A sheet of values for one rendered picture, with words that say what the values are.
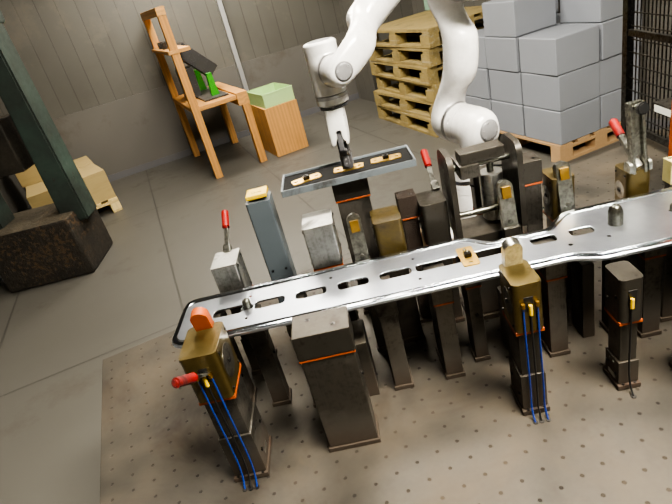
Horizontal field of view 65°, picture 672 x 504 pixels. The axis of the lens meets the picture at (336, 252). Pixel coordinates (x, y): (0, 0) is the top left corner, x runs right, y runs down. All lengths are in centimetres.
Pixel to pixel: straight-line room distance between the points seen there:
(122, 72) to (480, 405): 634
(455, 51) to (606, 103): 303
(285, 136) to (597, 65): 318
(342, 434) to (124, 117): 624
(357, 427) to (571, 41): 342
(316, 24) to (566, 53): 411
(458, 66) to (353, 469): 109
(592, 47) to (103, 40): 519
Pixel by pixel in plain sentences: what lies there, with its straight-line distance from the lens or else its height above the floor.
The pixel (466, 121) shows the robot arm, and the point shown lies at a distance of 160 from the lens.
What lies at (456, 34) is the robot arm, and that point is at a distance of 160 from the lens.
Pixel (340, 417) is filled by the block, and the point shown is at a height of 80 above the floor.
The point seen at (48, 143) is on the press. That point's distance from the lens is 452.
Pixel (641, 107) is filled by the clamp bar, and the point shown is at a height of 121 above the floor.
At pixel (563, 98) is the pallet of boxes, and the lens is 423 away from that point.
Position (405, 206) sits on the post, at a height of 107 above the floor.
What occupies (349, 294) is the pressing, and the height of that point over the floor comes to 100.
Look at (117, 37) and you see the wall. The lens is 710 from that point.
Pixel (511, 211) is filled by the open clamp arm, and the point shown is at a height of 103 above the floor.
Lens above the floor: 164
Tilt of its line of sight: 27 degrees down
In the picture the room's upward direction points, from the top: 15 degrees counter-clockwise
